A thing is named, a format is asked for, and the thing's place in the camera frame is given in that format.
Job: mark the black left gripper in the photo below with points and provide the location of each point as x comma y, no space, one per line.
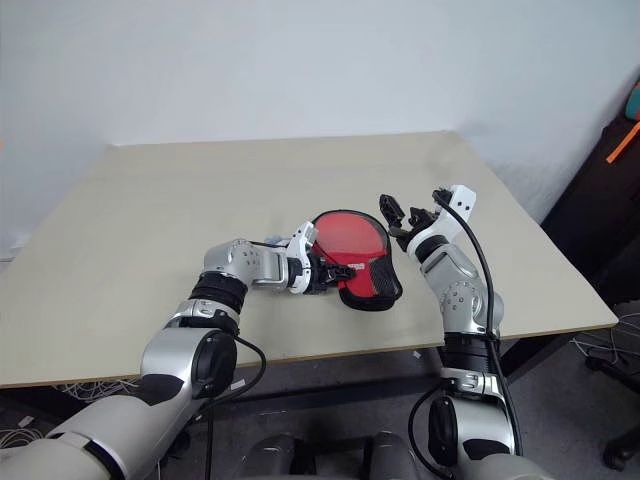
319,274

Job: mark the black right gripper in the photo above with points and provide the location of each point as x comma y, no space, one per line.
421,220

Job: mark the red black paddle case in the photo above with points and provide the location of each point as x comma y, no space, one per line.
350,235

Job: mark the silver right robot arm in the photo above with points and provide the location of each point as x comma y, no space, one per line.
460,300

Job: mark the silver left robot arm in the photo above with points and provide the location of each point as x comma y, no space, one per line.
175,350

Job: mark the black cabinet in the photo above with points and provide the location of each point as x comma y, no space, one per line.
590,225

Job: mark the orange strip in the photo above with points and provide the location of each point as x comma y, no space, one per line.
620,147

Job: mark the black office chair base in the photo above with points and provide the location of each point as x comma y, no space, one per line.
617,367

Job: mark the teal object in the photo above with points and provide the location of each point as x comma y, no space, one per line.
635,102

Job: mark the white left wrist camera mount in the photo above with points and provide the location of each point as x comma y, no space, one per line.
300,241

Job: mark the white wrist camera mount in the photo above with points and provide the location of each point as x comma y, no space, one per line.
462,200
300,241

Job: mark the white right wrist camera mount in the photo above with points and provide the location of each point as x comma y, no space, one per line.
462,200

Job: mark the black table frame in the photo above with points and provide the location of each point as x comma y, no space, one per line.
530,355

